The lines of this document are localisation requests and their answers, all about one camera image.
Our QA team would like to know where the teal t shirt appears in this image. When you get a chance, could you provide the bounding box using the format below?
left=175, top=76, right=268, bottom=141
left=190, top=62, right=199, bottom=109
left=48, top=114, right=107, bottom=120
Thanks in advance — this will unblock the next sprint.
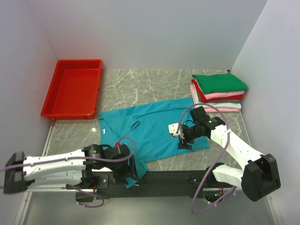
left=97, top=97, right=210, bottom=189

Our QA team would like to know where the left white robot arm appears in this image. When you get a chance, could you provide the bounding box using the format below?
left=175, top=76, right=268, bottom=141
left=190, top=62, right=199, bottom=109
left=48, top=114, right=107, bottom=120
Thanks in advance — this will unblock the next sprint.
left=2, top=144, right=139, bottom=194

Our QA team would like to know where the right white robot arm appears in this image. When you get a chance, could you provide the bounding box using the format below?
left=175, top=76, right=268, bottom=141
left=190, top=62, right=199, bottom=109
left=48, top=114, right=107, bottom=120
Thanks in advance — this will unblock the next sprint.
left=168, top=106, right=281, bottom=202

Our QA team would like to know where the white folded t shirt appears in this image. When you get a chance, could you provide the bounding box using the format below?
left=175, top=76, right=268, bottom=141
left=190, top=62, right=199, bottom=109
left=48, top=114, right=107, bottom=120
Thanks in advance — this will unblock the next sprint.
left=192, top=95, right=241, bottom=113

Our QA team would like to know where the light pink bottom t shirt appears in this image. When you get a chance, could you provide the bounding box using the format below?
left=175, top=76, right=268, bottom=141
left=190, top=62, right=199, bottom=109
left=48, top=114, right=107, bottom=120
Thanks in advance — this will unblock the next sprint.
left=203, top=103, right=241, bottom=113

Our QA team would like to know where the red folded t shirt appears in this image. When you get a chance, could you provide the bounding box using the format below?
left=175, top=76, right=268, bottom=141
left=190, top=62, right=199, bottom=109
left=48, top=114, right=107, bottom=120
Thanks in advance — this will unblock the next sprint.
left=191, top=79, right=245, bottom=102

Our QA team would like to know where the grey folded t shirt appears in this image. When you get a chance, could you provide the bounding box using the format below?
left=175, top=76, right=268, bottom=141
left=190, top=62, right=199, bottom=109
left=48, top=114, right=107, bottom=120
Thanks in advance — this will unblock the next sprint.
left=206, top=99, right=240, bottom=104

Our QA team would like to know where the black base beam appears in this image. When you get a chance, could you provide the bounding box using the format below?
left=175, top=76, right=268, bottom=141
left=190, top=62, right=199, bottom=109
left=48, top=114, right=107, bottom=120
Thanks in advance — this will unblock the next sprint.
left=65, top=170, right=235, bottom=200

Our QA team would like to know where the green folded t shirt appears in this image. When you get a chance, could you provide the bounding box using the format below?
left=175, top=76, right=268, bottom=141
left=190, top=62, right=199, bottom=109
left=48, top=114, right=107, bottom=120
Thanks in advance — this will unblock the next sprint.
left=192, top=73, right=248, bottom=94

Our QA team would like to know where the red plastic bin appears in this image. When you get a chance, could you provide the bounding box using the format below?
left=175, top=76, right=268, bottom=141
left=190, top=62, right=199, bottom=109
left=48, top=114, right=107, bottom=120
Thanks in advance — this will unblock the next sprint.
left=41, top=59, right=102, bottom=120

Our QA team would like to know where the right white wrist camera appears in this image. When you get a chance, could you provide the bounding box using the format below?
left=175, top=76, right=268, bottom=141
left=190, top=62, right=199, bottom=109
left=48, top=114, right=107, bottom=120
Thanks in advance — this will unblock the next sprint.
left=168, top=123, right=183, bottom=138

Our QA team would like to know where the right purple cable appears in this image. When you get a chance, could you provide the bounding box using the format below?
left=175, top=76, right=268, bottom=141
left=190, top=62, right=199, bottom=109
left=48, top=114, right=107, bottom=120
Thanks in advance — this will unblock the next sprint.
left=179, top=103, right=235, bottom=215

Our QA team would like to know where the aluminium frame rail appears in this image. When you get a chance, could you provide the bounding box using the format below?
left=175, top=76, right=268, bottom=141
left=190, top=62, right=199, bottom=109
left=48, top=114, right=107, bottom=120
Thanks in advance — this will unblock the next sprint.
left=13, top=124, right=66, bottom=225

